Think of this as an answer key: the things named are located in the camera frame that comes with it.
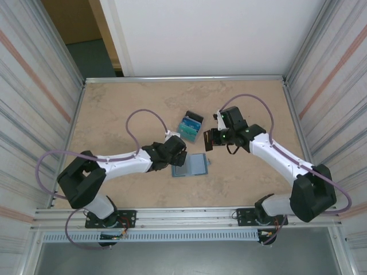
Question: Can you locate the teal leather card holder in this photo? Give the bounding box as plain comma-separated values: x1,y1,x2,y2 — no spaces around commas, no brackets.
171,153,214,179

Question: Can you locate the light blue card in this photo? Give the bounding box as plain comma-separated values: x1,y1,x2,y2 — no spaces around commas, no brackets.
180,123,201,133

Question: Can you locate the green card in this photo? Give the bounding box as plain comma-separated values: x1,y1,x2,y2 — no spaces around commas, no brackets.
178,128,198,143

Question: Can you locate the dark blue card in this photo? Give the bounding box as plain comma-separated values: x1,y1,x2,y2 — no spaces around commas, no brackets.
183,116,202,127

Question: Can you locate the grey metal shelf plate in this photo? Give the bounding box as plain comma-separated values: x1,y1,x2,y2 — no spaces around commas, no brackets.
34,227,346,275

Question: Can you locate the brown wooden door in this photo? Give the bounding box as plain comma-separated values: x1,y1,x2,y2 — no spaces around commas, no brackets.
41,0,121,71

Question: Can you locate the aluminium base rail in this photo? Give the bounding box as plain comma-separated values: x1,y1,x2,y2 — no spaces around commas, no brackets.
33,206,342,230

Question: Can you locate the aluminium table side rail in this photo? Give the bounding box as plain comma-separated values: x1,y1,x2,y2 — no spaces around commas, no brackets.
53,81,87,207
282,81,327,205

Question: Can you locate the aluminium table end rail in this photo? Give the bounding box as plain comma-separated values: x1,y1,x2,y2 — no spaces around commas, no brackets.
84,74,287,85

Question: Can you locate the grey slotted cable duct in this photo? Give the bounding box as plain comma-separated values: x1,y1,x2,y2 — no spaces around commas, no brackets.
42,230,261,243

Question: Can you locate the aluminium frame post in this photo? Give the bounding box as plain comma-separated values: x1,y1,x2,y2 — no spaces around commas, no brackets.
28,0,87,84
286,0,341,81

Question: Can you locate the white door frame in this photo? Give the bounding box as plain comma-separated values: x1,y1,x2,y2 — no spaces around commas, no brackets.
99,0,135,77

